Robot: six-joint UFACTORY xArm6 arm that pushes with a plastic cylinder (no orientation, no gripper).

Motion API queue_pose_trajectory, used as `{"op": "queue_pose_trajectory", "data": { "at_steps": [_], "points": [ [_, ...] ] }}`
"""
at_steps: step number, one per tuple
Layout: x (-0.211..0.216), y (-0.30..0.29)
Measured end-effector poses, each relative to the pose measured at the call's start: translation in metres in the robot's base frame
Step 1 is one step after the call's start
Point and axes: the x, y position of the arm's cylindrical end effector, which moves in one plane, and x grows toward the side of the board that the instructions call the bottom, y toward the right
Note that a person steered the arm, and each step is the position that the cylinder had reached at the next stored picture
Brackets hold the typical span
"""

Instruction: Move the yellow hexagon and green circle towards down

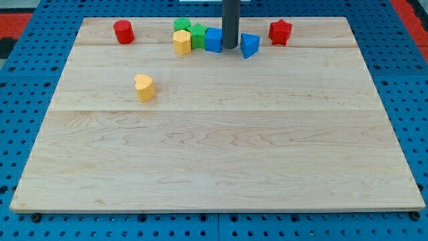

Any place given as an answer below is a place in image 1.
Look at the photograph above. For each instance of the red cylinder block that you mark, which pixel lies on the red cylinder block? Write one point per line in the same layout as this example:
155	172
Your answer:
123	31

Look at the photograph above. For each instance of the yellow hexagon block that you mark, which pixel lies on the yellow hexagon block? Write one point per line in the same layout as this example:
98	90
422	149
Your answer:
182	42

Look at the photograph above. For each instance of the green cylinder block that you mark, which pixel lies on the green cylinder block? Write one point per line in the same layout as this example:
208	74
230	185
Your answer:
181	23

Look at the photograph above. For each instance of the red star block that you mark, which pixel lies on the red star block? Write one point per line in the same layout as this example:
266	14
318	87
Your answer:
279	32

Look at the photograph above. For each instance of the blue cube block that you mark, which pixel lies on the blue cube block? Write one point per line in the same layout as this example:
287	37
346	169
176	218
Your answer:
213	39

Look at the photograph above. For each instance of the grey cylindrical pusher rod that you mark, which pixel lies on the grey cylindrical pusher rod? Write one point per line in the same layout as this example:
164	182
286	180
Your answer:
230	23

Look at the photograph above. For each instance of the green star block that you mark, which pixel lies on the green star block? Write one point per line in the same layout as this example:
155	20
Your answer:
198	33

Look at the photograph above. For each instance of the yellow heart block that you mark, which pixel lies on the yellow heart block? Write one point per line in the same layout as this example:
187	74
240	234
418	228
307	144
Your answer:
144	86

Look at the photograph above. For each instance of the blue triangle block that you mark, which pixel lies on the blue triangle block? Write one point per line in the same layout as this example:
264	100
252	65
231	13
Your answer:
249	44

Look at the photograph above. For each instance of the light wooden board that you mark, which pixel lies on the light wooden board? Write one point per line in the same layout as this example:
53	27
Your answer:
295	128

